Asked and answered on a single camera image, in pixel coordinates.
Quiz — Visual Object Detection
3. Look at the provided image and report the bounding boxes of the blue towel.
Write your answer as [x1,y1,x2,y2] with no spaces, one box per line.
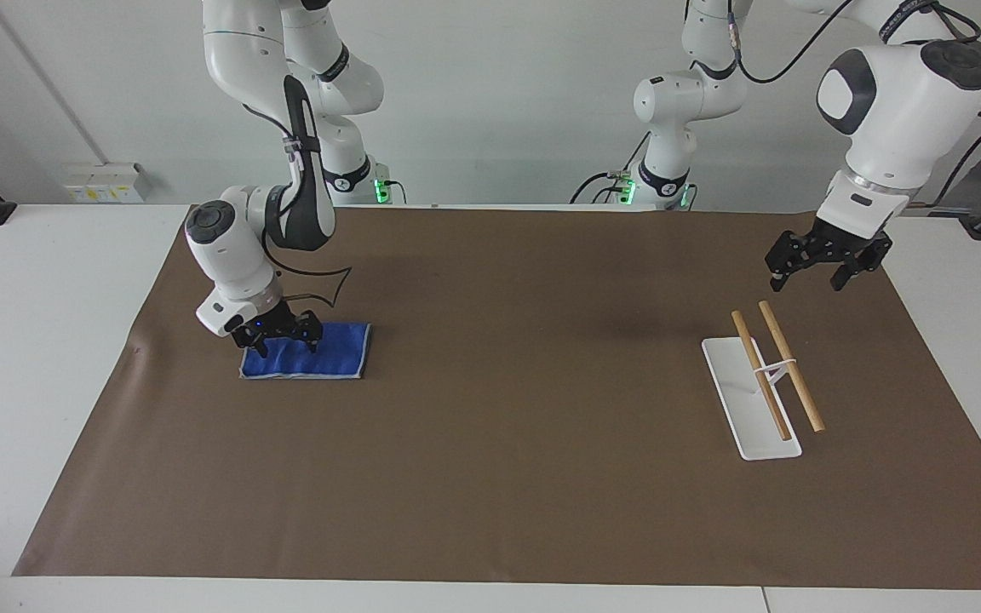
[238,320,373,381]

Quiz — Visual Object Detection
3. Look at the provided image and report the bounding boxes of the white rack with wooden rods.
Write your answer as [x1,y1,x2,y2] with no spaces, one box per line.
[701,300,827,462]

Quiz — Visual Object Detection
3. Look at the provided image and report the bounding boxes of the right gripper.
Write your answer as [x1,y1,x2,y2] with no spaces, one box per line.
[230,299,324,359]

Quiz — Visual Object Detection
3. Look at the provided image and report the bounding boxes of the white wall socket box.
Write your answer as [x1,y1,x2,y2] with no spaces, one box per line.
[62,161,154,204]

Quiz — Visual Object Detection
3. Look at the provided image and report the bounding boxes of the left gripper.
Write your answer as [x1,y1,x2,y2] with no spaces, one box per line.
[764,216,894,294]

